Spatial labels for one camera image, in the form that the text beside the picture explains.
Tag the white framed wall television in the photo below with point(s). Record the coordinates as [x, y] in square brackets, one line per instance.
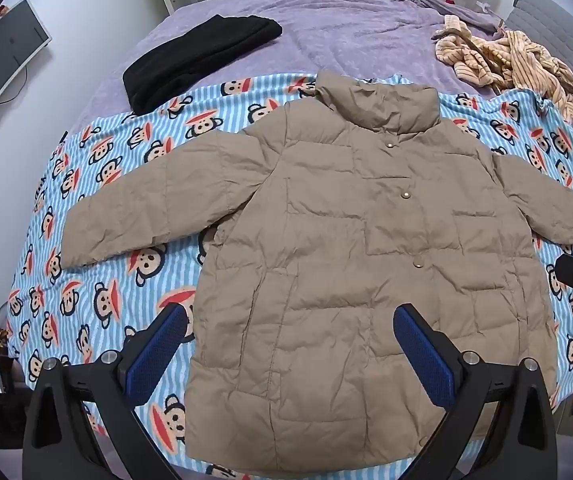
[1, 60]

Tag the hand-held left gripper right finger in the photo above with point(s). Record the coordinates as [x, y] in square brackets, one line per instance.
[424, 355]

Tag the grey quilted headboard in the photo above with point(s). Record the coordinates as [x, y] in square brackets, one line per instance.
[556, 25]

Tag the beige striped fleece garment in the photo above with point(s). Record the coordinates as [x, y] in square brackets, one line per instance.
[526, 65]

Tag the monkey printed striped blanket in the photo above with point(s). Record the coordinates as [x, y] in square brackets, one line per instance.
[101, 305]

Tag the purple bedspread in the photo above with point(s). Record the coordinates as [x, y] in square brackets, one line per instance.
[356, 35]

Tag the brown patterned bag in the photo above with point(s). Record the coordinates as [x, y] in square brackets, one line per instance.
[4, 340]

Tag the black folded garment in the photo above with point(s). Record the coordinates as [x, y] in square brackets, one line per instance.
[196, 60]

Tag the tan puffer jacket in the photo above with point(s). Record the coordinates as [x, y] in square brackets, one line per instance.
[326, 240]

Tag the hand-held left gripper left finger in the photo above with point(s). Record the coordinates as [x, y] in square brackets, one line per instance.
[159, 355]

